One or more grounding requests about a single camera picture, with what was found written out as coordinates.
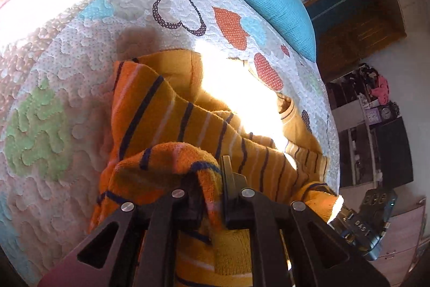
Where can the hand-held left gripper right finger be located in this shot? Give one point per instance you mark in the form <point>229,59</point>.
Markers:
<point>228,193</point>

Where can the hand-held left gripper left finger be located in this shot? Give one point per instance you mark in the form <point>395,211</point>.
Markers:
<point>193,203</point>

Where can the orange striped small shirt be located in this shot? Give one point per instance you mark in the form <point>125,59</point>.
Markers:
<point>188,125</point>

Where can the wooden drawer cabinet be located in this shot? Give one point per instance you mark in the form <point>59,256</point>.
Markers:
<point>399,240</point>

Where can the dark shelf unit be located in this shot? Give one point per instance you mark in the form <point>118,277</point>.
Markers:
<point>373,139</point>

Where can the purple square clock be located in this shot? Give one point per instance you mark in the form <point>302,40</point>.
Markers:
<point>372,117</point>

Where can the round black clock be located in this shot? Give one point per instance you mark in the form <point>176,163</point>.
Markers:
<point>386,112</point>

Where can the pink plush toy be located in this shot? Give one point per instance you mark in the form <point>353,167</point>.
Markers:
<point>381,87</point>

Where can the quilted heart pattern bedspread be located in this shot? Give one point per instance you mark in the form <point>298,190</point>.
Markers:
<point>67,98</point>

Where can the teal knitted pillow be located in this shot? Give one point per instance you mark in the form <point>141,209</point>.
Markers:
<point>273,1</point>

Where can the wooden door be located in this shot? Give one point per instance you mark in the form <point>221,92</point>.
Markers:
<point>356,18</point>

